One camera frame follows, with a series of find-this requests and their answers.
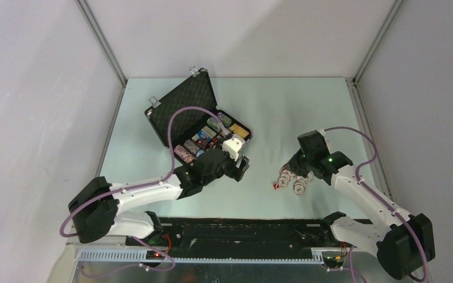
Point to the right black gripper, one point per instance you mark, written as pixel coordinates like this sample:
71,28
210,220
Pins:
292,164

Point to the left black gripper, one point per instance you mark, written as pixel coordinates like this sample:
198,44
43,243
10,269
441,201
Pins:
242,165

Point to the white red chip stack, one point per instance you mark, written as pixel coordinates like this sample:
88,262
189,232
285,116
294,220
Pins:
299,183

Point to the light blue chip stack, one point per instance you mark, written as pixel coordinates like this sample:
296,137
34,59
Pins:
199,153

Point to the purple grey chip stack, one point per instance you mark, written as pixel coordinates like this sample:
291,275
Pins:
192,147

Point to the black poker set case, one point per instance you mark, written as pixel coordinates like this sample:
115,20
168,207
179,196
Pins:
182,112

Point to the blue patterned card deck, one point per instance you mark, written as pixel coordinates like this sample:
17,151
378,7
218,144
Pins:
206,138

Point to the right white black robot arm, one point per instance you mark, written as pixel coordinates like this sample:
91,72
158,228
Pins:
403,243

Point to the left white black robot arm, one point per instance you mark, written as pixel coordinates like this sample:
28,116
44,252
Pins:
105,209

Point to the yellow poker chip stack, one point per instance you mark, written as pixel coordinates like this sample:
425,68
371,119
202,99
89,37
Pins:
239,130

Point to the blue white chip stack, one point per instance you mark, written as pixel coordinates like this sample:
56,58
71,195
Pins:
225,119

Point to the green poker chip stack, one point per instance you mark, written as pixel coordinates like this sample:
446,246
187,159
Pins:
214,124

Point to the red white chip row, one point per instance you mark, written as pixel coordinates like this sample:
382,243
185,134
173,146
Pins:
183,154

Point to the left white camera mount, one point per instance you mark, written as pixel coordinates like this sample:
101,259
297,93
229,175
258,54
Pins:
234,146

